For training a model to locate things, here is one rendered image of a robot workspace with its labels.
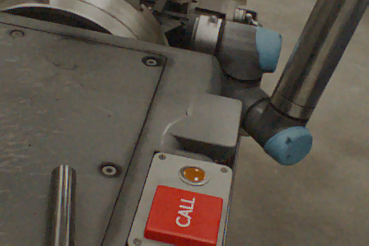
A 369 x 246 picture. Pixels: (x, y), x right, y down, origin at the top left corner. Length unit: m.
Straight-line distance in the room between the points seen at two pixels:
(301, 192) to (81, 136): 2.08
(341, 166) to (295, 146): 1.73
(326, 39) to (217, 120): 0.43
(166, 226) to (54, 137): 0.16
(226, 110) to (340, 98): 2.61
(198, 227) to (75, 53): 0.31
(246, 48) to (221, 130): 0.51
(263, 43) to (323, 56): 0.13
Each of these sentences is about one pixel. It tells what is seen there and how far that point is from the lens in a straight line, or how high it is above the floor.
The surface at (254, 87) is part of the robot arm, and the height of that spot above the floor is 1.02.
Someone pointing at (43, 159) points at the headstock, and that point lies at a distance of 0.67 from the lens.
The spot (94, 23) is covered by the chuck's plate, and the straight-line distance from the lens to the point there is 0.96.
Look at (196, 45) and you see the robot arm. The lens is 1.24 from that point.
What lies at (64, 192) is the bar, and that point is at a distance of 0.60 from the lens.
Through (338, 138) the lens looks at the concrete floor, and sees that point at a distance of 3.08.
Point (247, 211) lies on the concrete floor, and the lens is 2.58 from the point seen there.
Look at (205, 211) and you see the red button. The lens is 0.62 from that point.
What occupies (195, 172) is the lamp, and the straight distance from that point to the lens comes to 0.67.
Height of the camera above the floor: 1.67
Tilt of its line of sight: 34 degrees down
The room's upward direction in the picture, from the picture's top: 10 degrees clockwise
